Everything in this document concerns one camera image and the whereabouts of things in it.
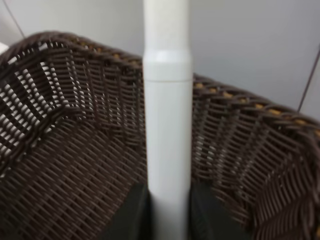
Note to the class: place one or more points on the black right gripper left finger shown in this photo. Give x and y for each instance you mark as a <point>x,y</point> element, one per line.
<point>132,221</point>

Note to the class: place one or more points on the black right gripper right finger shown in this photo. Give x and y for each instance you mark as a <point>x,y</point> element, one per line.
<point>208,218</point>

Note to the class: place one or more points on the white red marker pen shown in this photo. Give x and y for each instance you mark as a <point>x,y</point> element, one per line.
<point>168,93</point>

